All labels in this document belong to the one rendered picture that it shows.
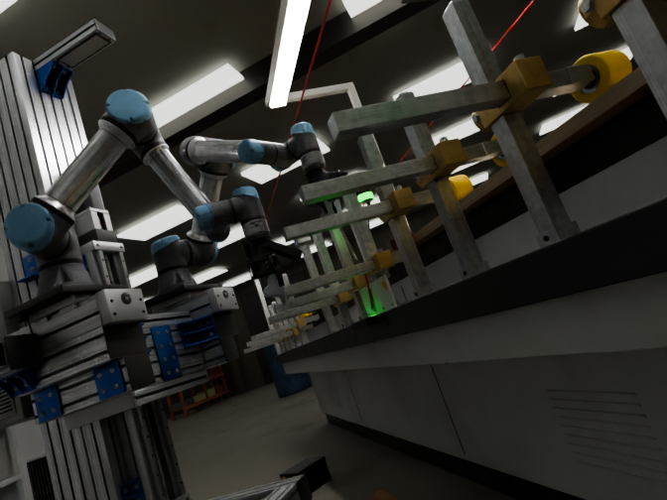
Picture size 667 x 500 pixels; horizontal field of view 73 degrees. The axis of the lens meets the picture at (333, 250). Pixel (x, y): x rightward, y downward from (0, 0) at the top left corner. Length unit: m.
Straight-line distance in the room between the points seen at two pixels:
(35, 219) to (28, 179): 0.54
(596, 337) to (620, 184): 0.30
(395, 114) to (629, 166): 0.45
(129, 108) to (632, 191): 1.24
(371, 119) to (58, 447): 1.48
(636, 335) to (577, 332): 0.10
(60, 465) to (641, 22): 1.79
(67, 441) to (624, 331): 1.56
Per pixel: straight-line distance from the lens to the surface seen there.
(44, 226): 1.37
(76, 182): 1.42
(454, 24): 0.89
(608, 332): 0.80
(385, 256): 1.37
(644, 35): 0.65
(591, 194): 1.01
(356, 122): 0.64
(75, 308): 1.41
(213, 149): 1.61
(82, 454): 1.73
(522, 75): 0.76
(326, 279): 1.33
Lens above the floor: 0.68
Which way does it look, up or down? 10 degrees up
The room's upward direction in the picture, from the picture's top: 20 degrees counter-clockwise
